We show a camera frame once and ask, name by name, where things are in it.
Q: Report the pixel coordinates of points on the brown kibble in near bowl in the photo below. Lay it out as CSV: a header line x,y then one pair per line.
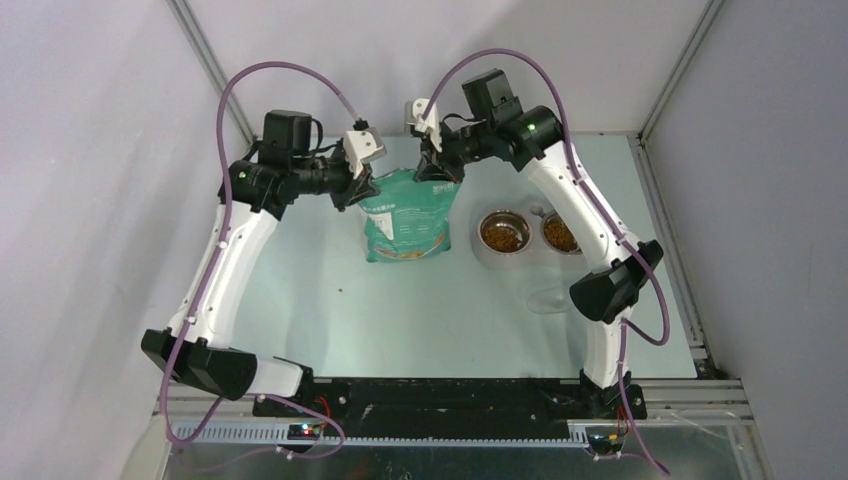
x,y
502,239

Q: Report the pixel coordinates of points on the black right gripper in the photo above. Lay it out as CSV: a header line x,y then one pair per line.
x,y
442,160

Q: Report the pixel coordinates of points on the clear plastic scoop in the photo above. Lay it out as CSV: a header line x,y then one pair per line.
x,y
551,300

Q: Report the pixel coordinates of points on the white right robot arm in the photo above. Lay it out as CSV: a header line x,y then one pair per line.
x,y
536,144

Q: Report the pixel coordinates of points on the green pet food bag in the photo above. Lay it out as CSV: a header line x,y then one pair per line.
x,y
407,220

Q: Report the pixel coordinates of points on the brown kibble in bowl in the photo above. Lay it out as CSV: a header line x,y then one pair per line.
x,y
502,239
559,237

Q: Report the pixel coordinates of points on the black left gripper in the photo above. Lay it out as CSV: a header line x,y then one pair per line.
x,y
340,199

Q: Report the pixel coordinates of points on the steel bowl far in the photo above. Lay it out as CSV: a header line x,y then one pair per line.
x,y
553,216

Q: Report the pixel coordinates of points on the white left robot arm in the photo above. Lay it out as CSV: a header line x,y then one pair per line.
x,y
287,161

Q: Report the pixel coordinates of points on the brown kibble in far bowl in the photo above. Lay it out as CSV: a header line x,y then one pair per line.
x,y
559,237

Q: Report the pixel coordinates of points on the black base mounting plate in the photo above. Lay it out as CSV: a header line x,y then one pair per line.
x,y
466,408

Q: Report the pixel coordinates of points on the grey slotted cable duct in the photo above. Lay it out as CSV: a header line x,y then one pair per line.
x,y
305,434

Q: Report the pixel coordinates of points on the white double bowl stand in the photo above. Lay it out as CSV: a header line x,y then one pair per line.
x,y
538,254

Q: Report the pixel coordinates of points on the aluminium frame rail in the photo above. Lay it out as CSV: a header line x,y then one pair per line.
x,y
197,39

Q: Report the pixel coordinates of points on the steel bowl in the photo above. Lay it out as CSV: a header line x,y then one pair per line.
x,y
553,216
508,218

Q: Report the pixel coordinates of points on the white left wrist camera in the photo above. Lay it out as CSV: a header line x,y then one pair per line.
x,y
362,147

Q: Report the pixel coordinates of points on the steel bowl near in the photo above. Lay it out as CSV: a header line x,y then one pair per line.
x,y
508,218

